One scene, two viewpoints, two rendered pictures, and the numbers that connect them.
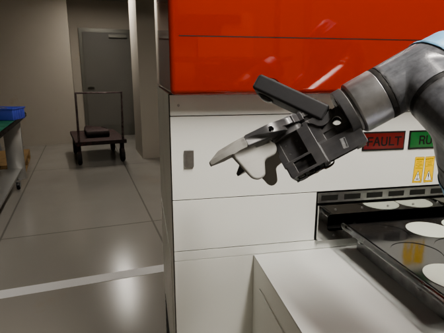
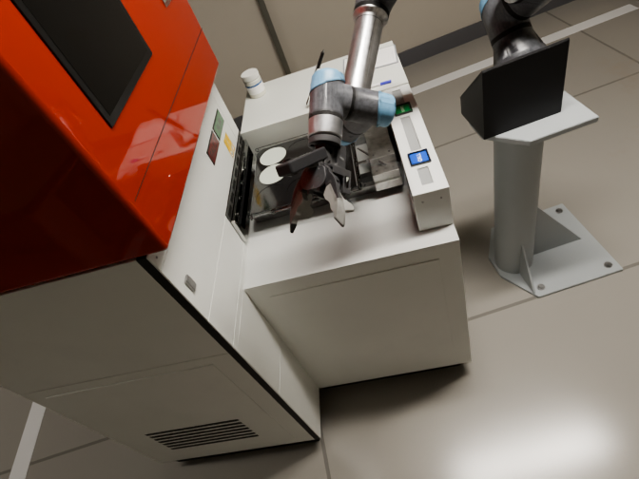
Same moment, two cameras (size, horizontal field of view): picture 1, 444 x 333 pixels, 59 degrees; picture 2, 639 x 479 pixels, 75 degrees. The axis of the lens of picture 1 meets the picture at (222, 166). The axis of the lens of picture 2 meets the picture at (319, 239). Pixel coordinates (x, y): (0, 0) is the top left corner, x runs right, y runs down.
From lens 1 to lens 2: 0.77 m
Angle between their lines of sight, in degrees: 62
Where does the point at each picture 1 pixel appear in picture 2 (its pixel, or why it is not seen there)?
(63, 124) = not seen: outside the picture
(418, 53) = (333, 88)
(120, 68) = not seen: outside the picture
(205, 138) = (182, 258)
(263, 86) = (297, 166)
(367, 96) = (338, 126)
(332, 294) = (309, 245)
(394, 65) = (332, 103)
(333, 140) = (338, 161)
